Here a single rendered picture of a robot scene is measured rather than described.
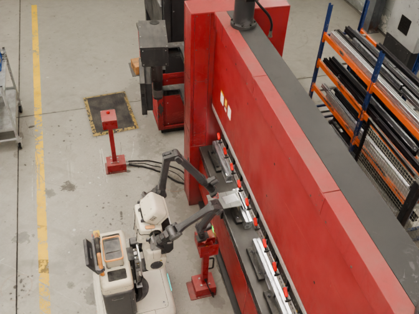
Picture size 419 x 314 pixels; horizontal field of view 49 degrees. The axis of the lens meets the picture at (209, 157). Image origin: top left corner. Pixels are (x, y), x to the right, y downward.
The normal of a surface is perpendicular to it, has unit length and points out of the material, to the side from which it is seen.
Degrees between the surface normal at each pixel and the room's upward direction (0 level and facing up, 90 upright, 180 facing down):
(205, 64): 90
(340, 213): 0
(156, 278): 0
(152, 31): 0
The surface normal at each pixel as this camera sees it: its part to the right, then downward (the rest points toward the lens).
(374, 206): 0.04, -0.73
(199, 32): 0.26, 0.66
